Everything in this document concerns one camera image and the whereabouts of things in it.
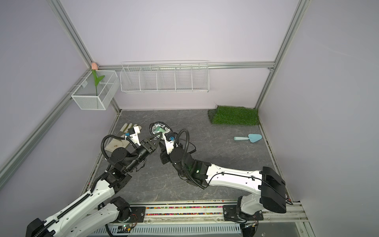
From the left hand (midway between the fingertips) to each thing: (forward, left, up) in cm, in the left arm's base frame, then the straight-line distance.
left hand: (164, 135), depth 66 cm
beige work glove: (+22, +39, -35) cm, 57 cm away
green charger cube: (+3, +2, +2) cm, 4 cm away
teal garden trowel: (+15, -56, -31) cm, 66 cm away
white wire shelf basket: (+52, +3, -3) cm, 52 cm away
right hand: (-2, +1, -2) cm, 3 cm away
